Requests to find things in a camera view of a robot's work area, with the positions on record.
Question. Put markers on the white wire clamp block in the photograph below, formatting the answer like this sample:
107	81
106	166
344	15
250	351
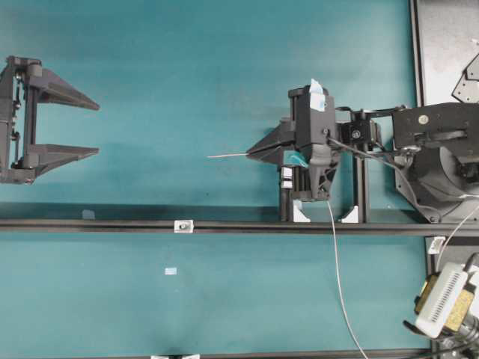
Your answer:
286	177

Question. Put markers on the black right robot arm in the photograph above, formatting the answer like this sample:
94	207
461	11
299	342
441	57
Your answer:
433	151

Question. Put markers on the black right edge rail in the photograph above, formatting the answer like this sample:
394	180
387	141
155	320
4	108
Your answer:
417	49

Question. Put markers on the small tape piece upper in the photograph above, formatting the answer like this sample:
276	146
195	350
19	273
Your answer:
88	214

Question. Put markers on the long black aluminium rail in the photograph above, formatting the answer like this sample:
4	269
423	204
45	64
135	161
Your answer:
136	226

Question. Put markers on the black bottom edge rail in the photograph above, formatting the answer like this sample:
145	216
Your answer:
374	353

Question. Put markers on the black edge rail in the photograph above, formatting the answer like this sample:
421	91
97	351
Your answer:
374	353
417	49

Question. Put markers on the black rectangular profile frame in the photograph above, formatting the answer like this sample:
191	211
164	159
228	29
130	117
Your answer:
361	187

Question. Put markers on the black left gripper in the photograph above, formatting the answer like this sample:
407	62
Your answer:
24	84

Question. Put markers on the white box with vents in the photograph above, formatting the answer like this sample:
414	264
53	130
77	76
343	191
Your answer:
445	303

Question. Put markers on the white bracket with hole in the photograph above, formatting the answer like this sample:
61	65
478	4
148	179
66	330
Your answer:
184	226

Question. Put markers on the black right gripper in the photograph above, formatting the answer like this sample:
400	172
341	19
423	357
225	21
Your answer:
314	121

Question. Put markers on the white rail end bracket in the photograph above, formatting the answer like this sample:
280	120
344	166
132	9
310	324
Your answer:
435	244

